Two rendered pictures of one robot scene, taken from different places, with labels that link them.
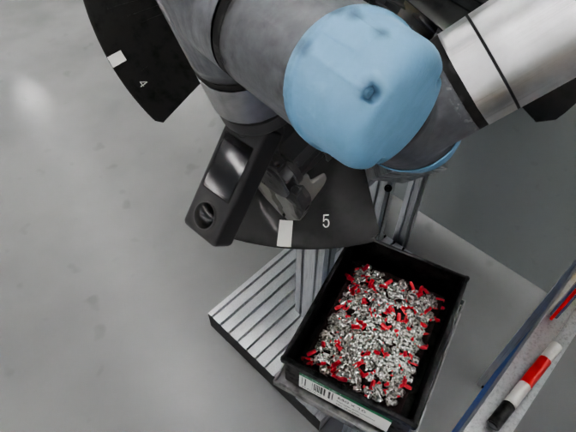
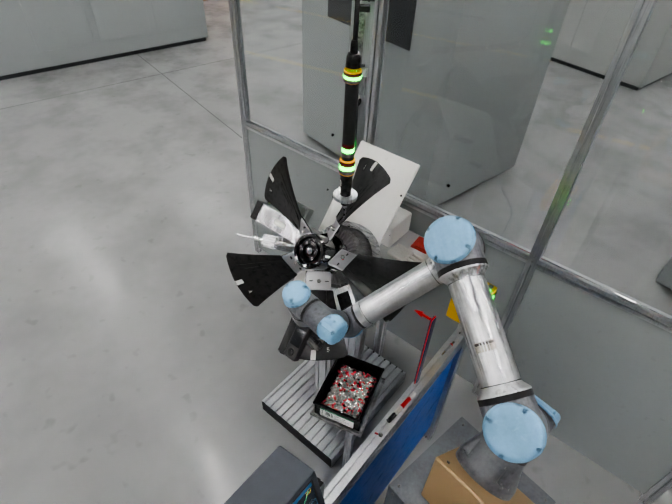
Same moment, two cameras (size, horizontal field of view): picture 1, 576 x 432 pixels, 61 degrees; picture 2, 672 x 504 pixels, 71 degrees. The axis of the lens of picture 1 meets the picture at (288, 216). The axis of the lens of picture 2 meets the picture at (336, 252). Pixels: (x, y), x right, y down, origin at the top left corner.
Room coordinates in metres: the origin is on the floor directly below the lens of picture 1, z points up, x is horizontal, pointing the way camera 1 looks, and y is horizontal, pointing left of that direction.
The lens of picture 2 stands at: (-0.55, 0.05, 2.24)
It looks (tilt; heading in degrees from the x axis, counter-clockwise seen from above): 42 degrees down; 354
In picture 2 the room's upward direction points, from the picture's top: 3 degrees clockwise
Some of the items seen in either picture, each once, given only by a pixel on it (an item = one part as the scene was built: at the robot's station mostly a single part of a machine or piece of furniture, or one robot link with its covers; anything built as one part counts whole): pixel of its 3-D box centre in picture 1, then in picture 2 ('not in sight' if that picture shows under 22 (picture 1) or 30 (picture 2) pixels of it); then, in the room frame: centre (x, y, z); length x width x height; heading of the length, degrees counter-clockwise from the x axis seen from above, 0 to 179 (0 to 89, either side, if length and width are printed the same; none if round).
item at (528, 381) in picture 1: (525, 383); (401, 406); (0.21, -0.28, 0.87); 0.14 x 0.01 x 0.01; 132
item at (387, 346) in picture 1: (373, 334); (348, 393); (0.29, -0.11, 0.83); 0.19 x 0.14 x 0.04; 152
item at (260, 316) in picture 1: (330, 301); (335, 390); (0.78, -0.14, 0.04); 0.62 x 0.46 x 0.08; 136
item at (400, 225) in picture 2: not in sight; (386, 222); (1.09, -0.36, 0.92); 0.17 x 0.16 x 0.11; 136
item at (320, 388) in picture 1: (376, 327); (349, 390); (0.29, -0.12, 0.85); 0.22 x 0.17 x 0.07; 152
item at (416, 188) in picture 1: (423, 165); (384, 307); (1.02, -0.39, 0.42); 0.04 x 0.04 x 0.83; 46
